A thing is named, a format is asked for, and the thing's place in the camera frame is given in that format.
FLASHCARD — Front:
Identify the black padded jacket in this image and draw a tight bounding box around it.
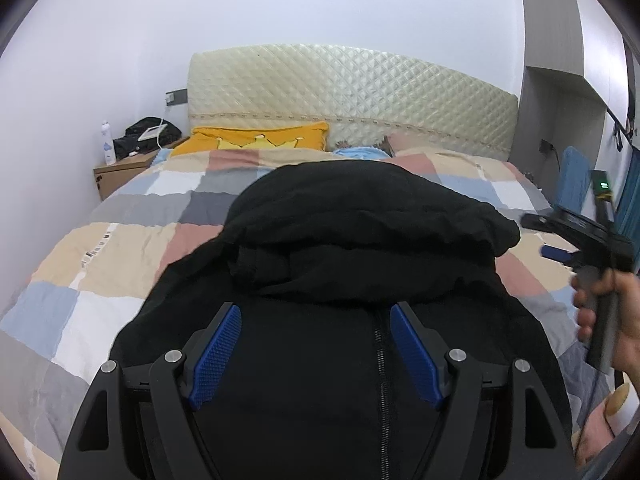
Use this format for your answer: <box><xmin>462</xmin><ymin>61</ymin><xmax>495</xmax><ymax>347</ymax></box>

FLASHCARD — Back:
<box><xmin>111</xmin><ymin>160</ymin><xmax>572</xmax><ymax>479</ymax></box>

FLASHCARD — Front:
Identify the patchwork checked duvet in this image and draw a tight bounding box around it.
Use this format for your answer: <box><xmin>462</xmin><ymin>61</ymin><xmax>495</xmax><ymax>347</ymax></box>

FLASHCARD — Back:
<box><xmin>1</xmin><ymin>146</ymin><xmax>594</xmax><ymax>479</ymax></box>

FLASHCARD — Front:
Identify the wall power socket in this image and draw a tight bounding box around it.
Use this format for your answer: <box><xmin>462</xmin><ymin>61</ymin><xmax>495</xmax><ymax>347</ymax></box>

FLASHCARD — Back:
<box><xmin>165</xmin><ymin>88</ymin><xmax>188</xmax><ymax>106</ymax></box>

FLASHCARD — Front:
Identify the grey wardrobe cabinet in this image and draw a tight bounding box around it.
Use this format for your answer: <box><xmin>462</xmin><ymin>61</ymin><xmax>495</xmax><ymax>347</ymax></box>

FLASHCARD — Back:
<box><xmin>510</xmin><ymin>0</ymin><xmax>631</xmax><ymax>186</ymax></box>

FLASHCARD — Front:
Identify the person's right hand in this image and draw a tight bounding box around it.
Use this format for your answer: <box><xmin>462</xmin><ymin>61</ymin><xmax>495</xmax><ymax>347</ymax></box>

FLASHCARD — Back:
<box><xmin>570</xmin><ymin>266</ymin><xmax>639</xmax><ymax>384</ymax></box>

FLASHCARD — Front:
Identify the blue towel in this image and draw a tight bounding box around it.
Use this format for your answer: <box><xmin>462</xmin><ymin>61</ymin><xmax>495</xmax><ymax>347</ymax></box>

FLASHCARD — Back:
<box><xmin>554</xmin><ymin>146</ymin><xmax>594</xmax><ymax>219</ymax></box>

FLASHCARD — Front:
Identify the light blue pillow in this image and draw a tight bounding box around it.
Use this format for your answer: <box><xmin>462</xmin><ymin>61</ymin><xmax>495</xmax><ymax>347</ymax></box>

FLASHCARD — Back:
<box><xmin>333</xmin><ymin>146</ymin><xmax>390</xmax><ymax>160</ymax></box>

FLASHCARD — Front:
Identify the white spray bottle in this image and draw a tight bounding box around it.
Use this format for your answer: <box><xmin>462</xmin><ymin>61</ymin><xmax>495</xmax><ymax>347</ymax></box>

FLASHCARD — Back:
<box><xmin>101</xmin><ymin>122</ymin><xmax>117</xmax><ymax>166</ymax></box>

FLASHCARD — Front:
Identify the cream quilted headboard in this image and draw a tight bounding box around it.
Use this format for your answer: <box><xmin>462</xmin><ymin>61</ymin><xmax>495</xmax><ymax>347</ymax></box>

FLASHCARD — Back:
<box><xmin>186</xmin><ymin>44</ymin><xmax>518</xmax><ymax>160</ymax></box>

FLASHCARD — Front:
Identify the black bag on nightstand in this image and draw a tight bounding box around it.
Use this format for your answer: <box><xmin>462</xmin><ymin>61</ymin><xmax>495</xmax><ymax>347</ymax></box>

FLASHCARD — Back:
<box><xmin>114</xmin><ymin>117</ymin><xmax>182</xmax><ymax>160</ymax></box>

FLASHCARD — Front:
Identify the yellow pillow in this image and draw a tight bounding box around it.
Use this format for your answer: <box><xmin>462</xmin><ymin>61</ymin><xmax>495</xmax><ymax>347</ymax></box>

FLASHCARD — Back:
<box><xmin>170</xmin><ymin>122</ymin><xmax>330</xmax><ymax>157</ymax></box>

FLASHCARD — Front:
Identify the wooden bedside table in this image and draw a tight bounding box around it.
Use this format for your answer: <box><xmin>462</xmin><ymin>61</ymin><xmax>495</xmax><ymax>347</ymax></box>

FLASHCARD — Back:
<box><xmin>93</xmin><ymin>148</ymin><xmax>160</xmax><ymax>200</ymax></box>

